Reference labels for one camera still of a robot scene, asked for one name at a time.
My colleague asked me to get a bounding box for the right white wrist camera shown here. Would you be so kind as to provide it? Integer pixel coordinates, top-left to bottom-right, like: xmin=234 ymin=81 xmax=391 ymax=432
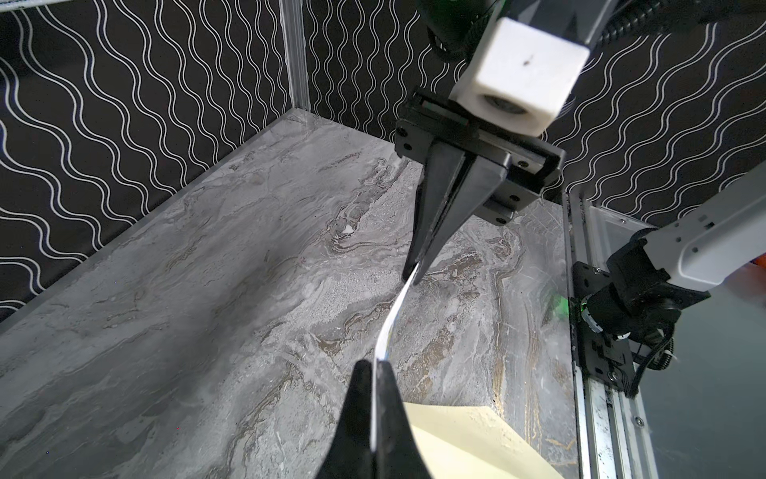
xmin=450 ymin=17 xmax=590 ymax=137

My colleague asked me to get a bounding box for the cream yellow envelope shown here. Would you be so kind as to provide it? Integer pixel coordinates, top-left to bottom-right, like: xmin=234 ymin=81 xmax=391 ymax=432
xmin=405 ymin=402 xmax=561 ymax=478

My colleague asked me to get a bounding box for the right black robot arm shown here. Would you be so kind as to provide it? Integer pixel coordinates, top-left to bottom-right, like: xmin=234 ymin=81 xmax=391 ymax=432
xmin=395 ymin=1 xmax=765 ymax=342

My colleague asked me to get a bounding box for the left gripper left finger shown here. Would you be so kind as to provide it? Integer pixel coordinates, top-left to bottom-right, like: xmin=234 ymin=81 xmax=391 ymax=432
xmin=316 ymin=359 xmax=373 ymax=478

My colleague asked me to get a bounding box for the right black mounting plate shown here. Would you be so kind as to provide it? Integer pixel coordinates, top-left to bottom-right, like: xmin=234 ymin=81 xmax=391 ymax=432
xmin=570 ymin=261 xmax=634 ymax=392

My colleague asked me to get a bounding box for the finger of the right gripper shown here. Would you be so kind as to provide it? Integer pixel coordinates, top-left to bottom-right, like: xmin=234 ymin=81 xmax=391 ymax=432
xmin=402 ymin=141 xmax=465 ymax=277
xmin=413 ymin=158 xmax=508 ymax=285

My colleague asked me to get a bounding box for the right black corrugated cable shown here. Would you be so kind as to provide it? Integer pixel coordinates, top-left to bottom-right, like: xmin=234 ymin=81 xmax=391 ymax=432
xmin=597 ymin=0 xmax=766 ymax=52

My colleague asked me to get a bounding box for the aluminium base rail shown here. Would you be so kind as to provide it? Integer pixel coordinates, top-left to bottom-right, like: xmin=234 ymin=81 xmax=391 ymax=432
xmin=563 ymin=193 xmax=658 ymax=478

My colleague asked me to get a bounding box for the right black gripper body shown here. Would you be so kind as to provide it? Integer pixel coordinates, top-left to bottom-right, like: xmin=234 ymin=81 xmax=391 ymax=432
xmin=394 ymin=88 xmax=566 ymax=226

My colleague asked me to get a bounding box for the blue bordered white letter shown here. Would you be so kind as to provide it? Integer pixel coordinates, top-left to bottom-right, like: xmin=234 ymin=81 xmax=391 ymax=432
xmin=369 ymin=263 xmax=421 ymax=453

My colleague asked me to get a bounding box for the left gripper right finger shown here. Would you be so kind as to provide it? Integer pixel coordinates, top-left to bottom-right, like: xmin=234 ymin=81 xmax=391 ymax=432
xmin=374 ymin=361 xmax=431 ymax=478

